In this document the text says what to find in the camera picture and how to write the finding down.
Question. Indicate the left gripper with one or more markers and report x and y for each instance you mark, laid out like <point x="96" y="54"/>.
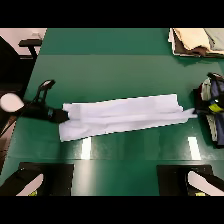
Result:
<point x="56" y="115"/>

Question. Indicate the white shirt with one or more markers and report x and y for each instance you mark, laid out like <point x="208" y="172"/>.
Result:
<point x="123" y="113"/>

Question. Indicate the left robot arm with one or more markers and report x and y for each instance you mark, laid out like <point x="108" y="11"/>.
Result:
<point x="11" y="102"/>

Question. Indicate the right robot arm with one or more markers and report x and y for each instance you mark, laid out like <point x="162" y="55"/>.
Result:
<point x="201" y="180"/>

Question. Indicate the brown garment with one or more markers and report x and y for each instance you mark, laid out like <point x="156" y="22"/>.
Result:
<point x="196" y="51"/>

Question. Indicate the cream garment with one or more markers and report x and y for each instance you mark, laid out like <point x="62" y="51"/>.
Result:
<point x="191" y="37"/>

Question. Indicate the pale grey garment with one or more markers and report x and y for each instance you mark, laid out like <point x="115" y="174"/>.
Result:
<point x="216" y="37"/>

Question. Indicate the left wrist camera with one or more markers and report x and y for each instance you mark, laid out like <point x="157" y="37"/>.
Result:
<point x="46" y="84"/>

